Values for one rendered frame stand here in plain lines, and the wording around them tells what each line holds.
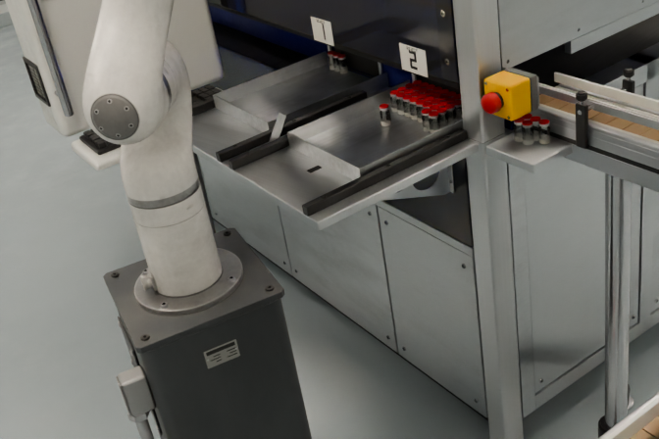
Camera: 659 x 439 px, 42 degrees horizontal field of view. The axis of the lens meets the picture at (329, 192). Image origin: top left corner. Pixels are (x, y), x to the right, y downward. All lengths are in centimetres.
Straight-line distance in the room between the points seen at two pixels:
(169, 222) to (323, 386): 125
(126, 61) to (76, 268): 222
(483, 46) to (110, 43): 75
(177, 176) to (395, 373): 134
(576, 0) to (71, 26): 125
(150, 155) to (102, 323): 173
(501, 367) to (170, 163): 104
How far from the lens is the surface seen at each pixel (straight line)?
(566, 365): 231
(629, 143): 166
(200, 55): 251
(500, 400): 218
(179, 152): 139
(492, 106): 166
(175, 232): 141
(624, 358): 204
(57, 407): 280
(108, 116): 128
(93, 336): 303
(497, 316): 201
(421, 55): 183
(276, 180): 175
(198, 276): 146
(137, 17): 127
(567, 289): 217
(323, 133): 190
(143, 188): 138
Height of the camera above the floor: 168
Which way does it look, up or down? 29 degrees down
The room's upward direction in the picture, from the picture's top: 10 degrees counter-clockwise
